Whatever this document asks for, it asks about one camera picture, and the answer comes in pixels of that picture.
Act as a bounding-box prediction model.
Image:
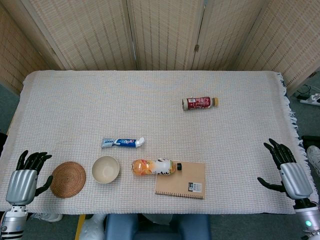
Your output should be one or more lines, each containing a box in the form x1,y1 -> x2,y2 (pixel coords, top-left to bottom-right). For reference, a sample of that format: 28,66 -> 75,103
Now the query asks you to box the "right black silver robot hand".
257,138 -> 315,201

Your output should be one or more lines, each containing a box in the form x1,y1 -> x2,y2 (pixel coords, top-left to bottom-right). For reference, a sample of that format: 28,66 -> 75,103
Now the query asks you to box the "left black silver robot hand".
5,150 -> 54,206

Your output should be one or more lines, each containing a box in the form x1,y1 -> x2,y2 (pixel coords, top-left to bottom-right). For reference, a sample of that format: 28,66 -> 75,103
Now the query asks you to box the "blue white toothpaste tube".
101,136 -> 146,150

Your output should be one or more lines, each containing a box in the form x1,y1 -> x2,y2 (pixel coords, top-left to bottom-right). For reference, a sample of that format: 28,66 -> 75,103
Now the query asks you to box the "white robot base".
81,213 -> 108,240

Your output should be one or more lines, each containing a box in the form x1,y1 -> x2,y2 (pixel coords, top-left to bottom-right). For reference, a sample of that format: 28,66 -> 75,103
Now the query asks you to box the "white sneaker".
306,145 -> 320,171
29,212 -> 63,223

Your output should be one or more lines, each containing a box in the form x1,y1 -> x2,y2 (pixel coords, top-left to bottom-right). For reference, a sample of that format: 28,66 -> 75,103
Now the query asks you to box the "round woven rattan coaster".
49,161 -> 87,199

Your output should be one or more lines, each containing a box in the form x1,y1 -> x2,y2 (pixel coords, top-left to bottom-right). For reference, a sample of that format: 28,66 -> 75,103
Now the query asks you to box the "white power strip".
299,93 -> 320,106

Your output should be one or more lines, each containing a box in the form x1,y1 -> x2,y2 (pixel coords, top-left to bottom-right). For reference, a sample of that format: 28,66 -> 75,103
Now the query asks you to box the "beige bowl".
91,155 -> 121,185

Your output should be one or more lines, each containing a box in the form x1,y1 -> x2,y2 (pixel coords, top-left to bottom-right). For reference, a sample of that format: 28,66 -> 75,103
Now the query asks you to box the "kraft spiral notebook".
154,160 -> 206,201

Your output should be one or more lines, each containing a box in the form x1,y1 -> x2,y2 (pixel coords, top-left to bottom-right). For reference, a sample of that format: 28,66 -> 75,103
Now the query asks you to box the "red label drink bottle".
181,96 -> 220,112

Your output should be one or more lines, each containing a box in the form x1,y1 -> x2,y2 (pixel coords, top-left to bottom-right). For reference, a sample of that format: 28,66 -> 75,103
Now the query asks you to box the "orange juice bottle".
131,158 -> 183,177

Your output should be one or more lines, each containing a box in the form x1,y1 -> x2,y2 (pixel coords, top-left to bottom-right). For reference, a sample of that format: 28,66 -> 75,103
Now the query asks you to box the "white woven tablecloth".
0,69 -> 320,216

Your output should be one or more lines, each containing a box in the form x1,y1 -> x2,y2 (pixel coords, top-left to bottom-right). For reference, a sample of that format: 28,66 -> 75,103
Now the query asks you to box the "bamboo folding screen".
0,0 -> 320,97

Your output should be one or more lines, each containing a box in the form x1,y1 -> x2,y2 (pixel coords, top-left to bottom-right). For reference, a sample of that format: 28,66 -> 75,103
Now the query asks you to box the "black floor cable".
294,84 -> 314,100

